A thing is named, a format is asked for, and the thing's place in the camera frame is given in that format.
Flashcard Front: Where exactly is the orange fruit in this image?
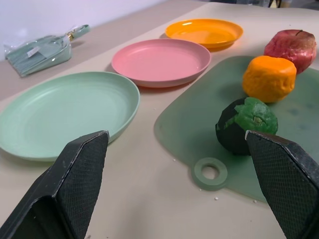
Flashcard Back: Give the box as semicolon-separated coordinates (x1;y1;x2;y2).
242;55;298;104

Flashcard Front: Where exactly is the green dustpan in plastic bag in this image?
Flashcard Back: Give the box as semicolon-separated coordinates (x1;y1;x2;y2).
3;24;91;78

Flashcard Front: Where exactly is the orange plate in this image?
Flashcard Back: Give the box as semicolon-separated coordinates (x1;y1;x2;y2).
164;18;244;51

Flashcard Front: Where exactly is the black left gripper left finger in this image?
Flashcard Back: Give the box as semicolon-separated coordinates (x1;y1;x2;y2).
0;129;110;239

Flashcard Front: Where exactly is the pink plate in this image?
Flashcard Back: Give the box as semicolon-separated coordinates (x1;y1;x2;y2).
111;38;212;89

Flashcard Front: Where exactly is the green plate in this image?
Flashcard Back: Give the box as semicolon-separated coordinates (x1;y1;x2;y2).
0;71;141;162

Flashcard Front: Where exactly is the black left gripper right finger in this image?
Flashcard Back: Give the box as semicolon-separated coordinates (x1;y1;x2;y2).
245;129;319;239

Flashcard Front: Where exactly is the green cutting board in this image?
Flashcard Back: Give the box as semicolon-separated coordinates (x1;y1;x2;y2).
154;55;319;204

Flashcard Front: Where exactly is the red apple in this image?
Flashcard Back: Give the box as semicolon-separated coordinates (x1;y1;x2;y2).
263;29;317;75

